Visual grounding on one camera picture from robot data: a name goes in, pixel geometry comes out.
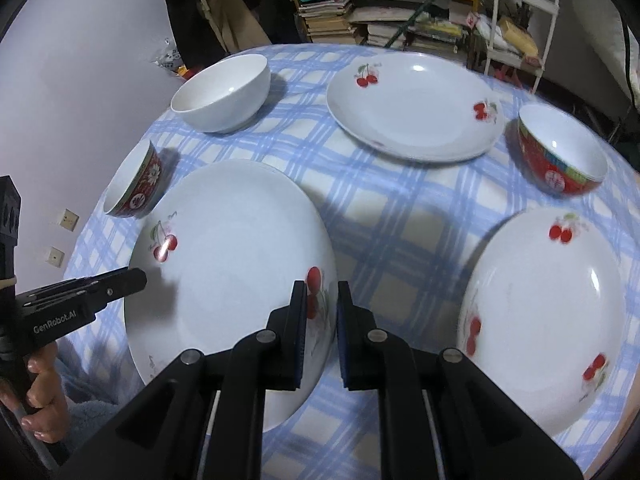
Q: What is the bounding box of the plain white bowl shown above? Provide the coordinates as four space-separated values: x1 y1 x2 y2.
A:
170 54 271 133

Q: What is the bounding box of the white metal cart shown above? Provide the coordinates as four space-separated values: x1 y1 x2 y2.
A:
484 0 560 94

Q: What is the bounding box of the person's left hand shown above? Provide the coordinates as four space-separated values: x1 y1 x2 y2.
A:
20 342 70 443

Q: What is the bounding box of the blue fleece garment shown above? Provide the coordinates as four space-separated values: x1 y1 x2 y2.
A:
55 339 144 454

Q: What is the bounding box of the red patterned bowl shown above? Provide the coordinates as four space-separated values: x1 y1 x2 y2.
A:
518 103 608 196
103 140 163 218

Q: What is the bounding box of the wall socket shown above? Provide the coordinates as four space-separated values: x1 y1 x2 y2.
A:
47 247 65 269
58 209 79 232

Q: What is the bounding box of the cream duvet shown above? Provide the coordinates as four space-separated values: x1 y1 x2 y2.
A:
572 0 639 107

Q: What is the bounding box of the cherry plate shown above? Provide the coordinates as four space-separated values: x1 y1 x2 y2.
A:
457 207 625 436
124 159 337 430
326 52 508 164

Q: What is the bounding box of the wall socket lower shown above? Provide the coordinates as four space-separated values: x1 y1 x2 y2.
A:
47 247 65 269

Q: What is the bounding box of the wall socket upper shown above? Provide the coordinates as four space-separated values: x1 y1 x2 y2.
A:
58 209 79 232

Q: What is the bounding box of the stack of books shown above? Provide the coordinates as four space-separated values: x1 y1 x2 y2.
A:
298 0 363 44

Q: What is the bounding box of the blue plaid tablecloth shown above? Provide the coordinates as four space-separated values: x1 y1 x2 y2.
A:
58 46 639 479

